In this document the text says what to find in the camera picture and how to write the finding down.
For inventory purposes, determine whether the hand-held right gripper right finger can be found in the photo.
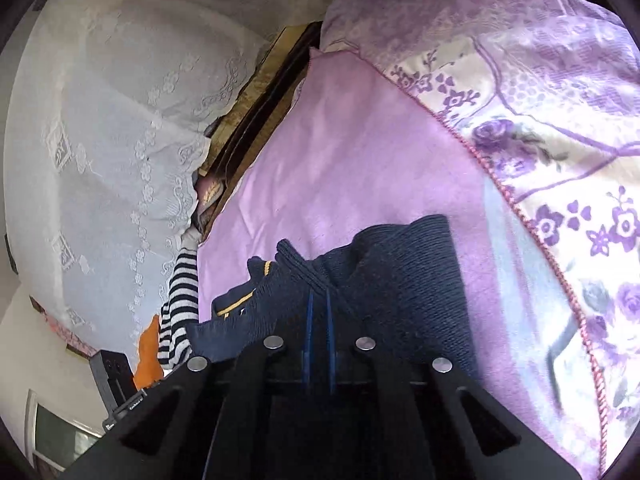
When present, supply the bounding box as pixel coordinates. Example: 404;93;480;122
324;287;583;480

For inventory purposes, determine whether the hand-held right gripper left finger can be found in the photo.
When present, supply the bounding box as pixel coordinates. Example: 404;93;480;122
60;287;317;480

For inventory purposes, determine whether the navy knit cardigan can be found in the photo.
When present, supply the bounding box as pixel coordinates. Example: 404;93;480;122
186;214;482;386

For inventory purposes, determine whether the orange garment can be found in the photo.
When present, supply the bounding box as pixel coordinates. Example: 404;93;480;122
134;315;166;391

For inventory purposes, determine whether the window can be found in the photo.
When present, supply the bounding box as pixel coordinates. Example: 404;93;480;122
24;389;103;473

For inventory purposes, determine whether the black white striped garment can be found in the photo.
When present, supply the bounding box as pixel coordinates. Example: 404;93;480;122
157;247;201;372

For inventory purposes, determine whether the pink blanket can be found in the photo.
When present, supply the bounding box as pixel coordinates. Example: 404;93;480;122
197;47;601;480

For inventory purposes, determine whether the brown woven mat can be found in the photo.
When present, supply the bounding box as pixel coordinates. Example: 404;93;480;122
197;22;323;236

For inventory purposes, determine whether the white lace cover cloth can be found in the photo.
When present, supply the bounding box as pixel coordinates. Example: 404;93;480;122
2;0;341;361

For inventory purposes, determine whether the purple floral quilt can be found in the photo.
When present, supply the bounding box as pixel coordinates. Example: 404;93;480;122
320;0;640;476

